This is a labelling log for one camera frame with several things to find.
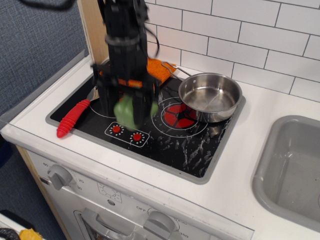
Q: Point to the grey sink basin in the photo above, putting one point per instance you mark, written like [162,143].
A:
[287,179]

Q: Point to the grey left oven knob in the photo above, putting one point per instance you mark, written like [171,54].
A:
[59,176]

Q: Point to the orange folded cloth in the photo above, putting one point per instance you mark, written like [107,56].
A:
[155,69]

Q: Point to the fork with red handle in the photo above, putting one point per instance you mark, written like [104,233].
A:
[71,118]

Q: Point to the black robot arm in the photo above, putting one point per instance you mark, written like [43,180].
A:
[125,23]

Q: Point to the grey right oven knob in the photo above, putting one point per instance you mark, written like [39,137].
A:
[160,225]

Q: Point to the green toy bell pepper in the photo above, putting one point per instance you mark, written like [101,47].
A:
[124,113]

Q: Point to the steel pot with handle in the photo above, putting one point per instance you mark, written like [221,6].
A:
[208,97]

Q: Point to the grey oven door handle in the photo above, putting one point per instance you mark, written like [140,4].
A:
[106,227]

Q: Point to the yellow object at corner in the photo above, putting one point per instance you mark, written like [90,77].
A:
[30,234]

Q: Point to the light wooden side panel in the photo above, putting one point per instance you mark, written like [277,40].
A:
[94,30]

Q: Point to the black toy stovetop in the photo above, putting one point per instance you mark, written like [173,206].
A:
[170,140]

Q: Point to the grey oven knob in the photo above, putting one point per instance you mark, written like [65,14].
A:
[59,176]
[160,225]

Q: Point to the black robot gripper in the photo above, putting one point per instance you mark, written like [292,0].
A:
[126,72]

